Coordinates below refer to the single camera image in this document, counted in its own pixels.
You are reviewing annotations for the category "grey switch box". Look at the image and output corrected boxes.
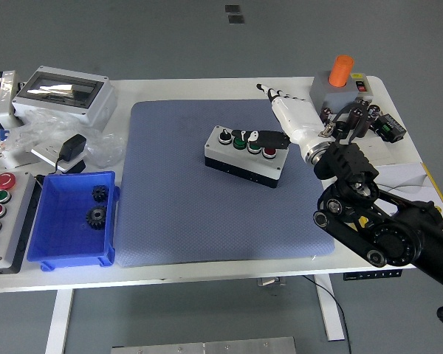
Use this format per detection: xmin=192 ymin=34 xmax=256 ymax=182
xmin=309 ymin=70 xmax=374 ymax=114

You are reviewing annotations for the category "small black bevel gear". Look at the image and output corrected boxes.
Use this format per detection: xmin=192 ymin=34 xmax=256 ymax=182
xmin=92 ymin=184 xmax=110 ymax=203

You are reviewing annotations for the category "white breaker with blue lever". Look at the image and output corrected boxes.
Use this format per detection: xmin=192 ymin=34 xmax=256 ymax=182
xmin=0 ymin=128 xmax=41 ymax=169

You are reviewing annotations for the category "black table control panel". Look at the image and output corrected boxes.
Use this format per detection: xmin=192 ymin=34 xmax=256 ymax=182
xmin=342 ymin=269 xmax=403 ymax=282

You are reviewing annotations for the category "black ring core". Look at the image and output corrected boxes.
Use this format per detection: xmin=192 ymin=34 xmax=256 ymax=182
xmin=334 ymin=120 xmax=350 ymax=140

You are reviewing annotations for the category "black power adapter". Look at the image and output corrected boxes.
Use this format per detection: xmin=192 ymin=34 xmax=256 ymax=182
xmin=55 ymin=133 xmax=88 ymax=173

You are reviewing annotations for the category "grey-blue textured mat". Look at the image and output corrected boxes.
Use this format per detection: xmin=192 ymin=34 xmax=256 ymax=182
xmin=114 ymin=98 xmax=337 ymax=268

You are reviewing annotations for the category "black and white device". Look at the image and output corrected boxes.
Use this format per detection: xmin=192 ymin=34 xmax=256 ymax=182
xmin=0 ymin=70 xmax=23 ymax=136

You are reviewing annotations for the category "white wall socket panel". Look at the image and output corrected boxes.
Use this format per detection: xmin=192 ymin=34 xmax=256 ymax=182
xmin=30 ymin=142 xmax=86 ymax=174

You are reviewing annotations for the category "yellow and white cardboard box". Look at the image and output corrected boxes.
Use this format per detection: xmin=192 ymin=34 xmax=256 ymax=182
xmin=372 ymin=162 xmax=443 ymax=222

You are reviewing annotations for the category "thin black cable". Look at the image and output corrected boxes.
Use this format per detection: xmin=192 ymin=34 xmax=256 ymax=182
xmin=302 ymin=274 xmax=354 ymax=354

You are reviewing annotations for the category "white table leg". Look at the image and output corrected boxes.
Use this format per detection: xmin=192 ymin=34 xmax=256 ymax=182
xmin=313 ymin=274 xmax=346 ymax=342
xmin=44 ymin=289 xmax=75 ymax=354

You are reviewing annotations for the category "black module with green terminal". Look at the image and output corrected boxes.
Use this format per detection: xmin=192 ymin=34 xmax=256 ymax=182
xmin=371 ymin=113 xmax=407 ymax=144

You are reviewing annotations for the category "white wall switch panel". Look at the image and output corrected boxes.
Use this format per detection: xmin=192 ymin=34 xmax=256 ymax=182
xmin=356 ymin=138 xmax=396 ymax=166

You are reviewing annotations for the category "grey metal plate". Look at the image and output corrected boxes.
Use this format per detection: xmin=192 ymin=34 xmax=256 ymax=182
xmin=110 ymin=336 xmax=297 ymax=354

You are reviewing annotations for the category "orange cylinder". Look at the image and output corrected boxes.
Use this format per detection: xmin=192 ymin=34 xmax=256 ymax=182
xmin=327 ymin=55 xmax=354 ymax=89

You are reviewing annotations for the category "blue plastic bin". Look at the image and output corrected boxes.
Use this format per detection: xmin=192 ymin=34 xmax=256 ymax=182
xmin=26 ymin=170 xmax=121 ymax=272

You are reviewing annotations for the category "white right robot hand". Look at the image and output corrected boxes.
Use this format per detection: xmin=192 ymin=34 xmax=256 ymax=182
xmin=230 ymin=83 xmax=326 ymax=150

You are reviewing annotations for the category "clear plastic bag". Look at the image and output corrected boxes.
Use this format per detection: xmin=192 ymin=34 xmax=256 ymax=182
xmin=7 ymin=108 xmax=128 ymax=169

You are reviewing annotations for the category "metal bracket under table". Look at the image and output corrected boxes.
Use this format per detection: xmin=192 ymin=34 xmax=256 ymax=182
xmin=257 ymin=277 xmax=287 ymax=288

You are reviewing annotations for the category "grey five-button control box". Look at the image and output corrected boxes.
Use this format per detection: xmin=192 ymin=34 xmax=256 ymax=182
xmin=0 ymin=171 xmax=41 ymax=276

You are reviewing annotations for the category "grey four-button control box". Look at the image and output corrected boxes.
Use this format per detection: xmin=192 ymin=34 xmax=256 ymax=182
xmin=203 ymin=125 xmax=289 ymax=189

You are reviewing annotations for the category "large black bevel gear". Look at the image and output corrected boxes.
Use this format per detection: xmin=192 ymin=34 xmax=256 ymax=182
xmin=85 ymin=205 xmax=108 ymax=230

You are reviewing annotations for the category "grey enclosure with clear lid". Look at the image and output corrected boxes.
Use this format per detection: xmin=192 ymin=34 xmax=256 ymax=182
xmin=11 ymin=66 xmax=118 ymax=131

